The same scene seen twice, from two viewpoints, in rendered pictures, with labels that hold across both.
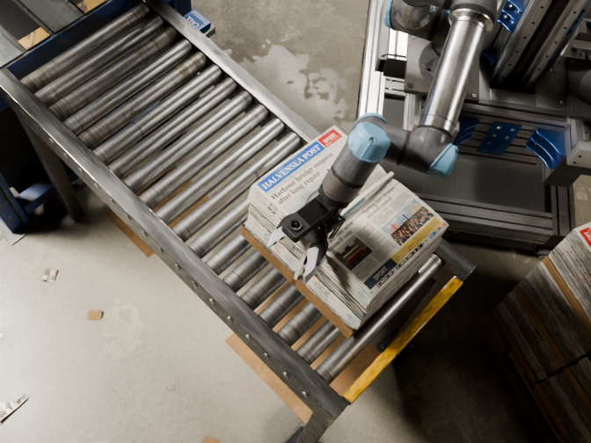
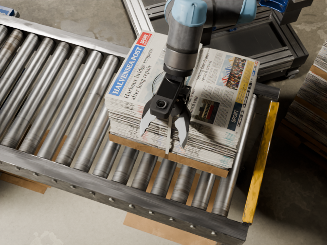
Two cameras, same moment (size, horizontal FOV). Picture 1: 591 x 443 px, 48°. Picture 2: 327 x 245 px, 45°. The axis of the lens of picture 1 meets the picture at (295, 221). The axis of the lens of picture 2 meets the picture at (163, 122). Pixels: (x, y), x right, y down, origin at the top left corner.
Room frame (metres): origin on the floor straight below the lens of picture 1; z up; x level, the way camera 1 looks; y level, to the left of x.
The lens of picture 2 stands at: (0.14, 0.12, 1.95)
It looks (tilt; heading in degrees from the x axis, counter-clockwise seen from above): 62 degrees down; 343
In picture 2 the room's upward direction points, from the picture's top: straight up
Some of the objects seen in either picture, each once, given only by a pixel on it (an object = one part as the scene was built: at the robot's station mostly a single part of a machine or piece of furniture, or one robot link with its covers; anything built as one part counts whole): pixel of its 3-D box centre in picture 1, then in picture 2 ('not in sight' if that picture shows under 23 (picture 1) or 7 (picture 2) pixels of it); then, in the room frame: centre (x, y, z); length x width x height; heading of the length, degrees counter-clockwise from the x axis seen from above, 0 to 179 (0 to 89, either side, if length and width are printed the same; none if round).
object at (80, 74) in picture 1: (102, 60); not in sight; (1.21, 0.65, 0.77); 0.47 x 0.05 x 0.05; 144
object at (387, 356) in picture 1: (404, 337); (262, 158); (0.51, -0.31, 0.81); 0.43 x 0.03 x 0.02; 144
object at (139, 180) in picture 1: (190, 141); (38, 93); (0.98, 0.33, 0.77); 0.47 x 0.05 x 0.05; 144
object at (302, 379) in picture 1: (154, 234); (43, 172); (0.70, 0.37, 0.74); 1.34 x 0.05 x 0.12; 54
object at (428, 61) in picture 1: (448, 54); not in sight; (1.37, -0.36, 0.87); 0.15 x 0.15 x 0.10
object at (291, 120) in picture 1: (287, 127); (102, 55); (1.11, 0.07, 0.74); 1.34 x 0.05 x 0.12; 54
